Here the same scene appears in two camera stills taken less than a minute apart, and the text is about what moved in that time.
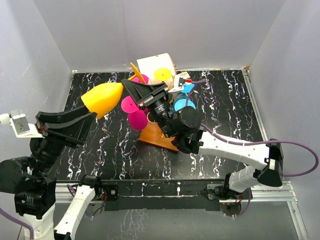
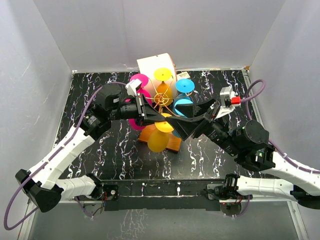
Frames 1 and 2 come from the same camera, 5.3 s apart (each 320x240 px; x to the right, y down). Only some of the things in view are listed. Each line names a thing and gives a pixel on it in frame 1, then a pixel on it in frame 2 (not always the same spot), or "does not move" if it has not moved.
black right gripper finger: [139, 91] -> [187, 127]
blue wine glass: [180, 104] does not move
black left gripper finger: [42, 118] -> [152, 115]
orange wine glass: [102, 98] -> [158, 141]
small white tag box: [184, 74] does not move
